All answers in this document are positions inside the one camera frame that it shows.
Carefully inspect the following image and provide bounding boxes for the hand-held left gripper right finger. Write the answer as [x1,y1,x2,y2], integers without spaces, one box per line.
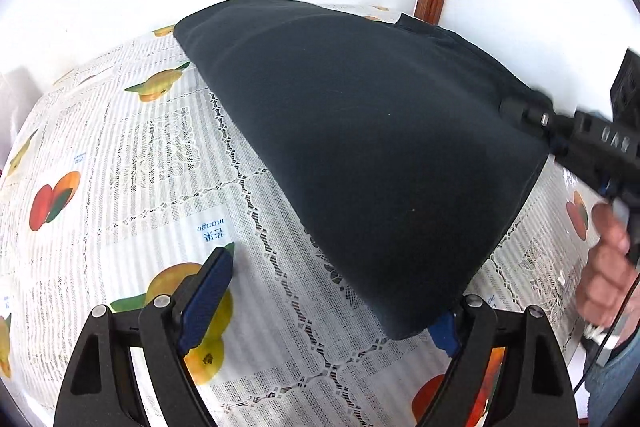
[414,293,577,427]

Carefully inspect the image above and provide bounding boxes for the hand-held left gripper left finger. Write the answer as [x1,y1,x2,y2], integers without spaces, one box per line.
[52,246,236,427]

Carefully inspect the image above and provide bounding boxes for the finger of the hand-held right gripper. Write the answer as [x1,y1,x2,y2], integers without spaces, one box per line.
[499,91,557,138]

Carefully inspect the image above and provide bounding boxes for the black garment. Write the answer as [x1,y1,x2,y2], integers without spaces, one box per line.
[173,0,552,342]

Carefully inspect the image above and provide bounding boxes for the person's right forearm blue sleeve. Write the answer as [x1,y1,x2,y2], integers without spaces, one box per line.
[585,344,637,427]

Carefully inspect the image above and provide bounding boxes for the person's right hand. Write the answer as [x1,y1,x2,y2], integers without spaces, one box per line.
[574,201,640,329]

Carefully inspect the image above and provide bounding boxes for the white lace fruit-print tablecloth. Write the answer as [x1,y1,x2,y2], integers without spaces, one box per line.
[0,2,603,427]

